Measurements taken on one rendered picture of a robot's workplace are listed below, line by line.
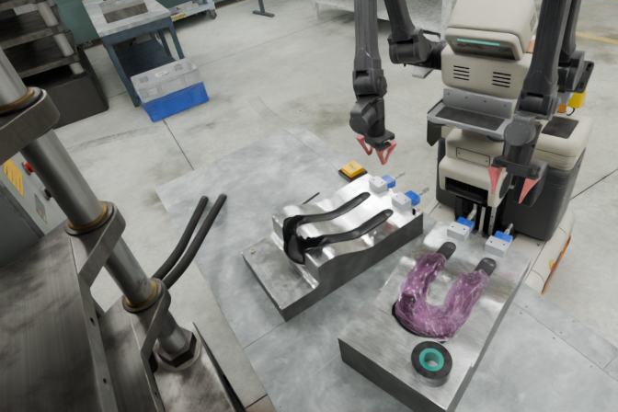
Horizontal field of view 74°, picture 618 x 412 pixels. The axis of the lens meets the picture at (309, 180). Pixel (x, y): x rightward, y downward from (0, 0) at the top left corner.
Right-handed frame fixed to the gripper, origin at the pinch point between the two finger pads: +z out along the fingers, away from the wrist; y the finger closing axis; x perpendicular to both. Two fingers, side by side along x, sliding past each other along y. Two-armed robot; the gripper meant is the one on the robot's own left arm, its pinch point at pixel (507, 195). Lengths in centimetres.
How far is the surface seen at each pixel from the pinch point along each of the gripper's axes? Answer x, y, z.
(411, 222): -5.0, -21.5, 15.2
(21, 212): -90, -64, 9
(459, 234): -2.4, -8.2, 14.1
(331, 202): -10, -47, 17
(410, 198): 0.0, -25.6, 10.1
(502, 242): 0.1, 2.5, 12.6
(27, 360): -99, -31, 16
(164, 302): -68, -48, 31
